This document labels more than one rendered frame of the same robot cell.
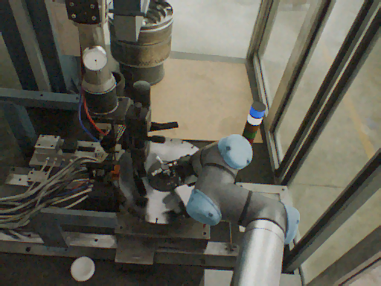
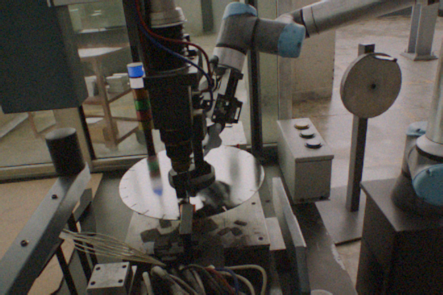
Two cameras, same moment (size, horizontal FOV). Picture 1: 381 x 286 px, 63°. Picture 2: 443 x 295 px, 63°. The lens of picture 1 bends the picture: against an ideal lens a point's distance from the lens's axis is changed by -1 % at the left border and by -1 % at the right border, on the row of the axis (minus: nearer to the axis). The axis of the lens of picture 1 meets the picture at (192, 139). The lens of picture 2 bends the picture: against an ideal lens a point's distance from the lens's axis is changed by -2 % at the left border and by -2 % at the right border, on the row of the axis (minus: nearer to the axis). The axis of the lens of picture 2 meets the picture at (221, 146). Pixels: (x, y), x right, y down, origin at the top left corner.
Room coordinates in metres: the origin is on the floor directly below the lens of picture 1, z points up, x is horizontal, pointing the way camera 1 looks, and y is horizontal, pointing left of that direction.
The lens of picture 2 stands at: (0.43, 0.80, 1.37)
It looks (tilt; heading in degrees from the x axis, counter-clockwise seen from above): 26 degrees down; 275
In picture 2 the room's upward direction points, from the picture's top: 5 degrees counter-clockwise
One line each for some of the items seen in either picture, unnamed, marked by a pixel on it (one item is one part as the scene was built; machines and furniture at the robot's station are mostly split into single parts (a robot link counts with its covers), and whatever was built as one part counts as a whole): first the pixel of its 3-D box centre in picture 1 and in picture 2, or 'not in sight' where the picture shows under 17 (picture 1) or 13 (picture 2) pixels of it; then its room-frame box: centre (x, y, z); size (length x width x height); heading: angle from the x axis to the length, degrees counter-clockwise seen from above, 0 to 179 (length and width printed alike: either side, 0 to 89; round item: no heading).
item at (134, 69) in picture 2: (257, 109); (136, 70); (0.73, -0.19, 1.14); 0.05 x 0.04 x 0.03; 5
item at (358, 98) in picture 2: not in sight; (358, 135); (-0.17, -1.05, 0.50); 0.50 x 0.50 x 1.00; 16
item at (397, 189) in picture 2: not in sight; (421, 184); (-0.04, -0.08, 0.80); 0.15 x 0.15 x 0.10
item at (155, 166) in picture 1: (164, 173); (190, 170); (0.57, 0.07, 0.96); 0.11 x 0.11 x 0.03
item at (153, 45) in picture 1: (141, 44); not in sight; (1.32, 0.32, 0.93); 0.31 x 0.31 x 0.36
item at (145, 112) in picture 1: (138, 132); (190, 89); (0.53, 0.14, 1.17); 0.06 x 0.05 x 0.20; 86
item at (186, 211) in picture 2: (103, 171); (188, 230); (0.55, 0.27, 0.95); 0.10 x 0.03 x 0.07; 95
